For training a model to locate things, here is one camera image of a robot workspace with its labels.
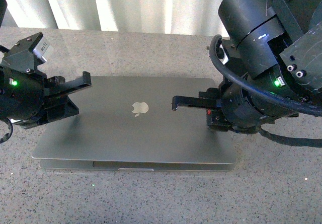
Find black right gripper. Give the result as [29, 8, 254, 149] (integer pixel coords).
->
[172, 82, 254, 133]

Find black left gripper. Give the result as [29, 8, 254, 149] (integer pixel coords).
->
[33, 71, 91, 125]

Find grey laptop computer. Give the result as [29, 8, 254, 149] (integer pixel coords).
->
[32, 76, 236, 171]

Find white pleated curtain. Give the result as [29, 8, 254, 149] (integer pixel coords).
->
[3, 0, 227, 36]

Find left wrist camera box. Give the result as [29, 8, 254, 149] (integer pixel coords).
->
[1, 32, 52, 74]

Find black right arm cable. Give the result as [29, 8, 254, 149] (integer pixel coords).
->
[210, 34, 322, 117]

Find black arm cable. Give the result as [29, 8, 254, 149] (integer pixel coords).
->
[0, 118, 14, 144]
[210, 34, 322, 117]

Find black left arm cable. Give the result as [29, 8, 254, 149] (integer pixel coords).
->
[0, 118, 14, 144]

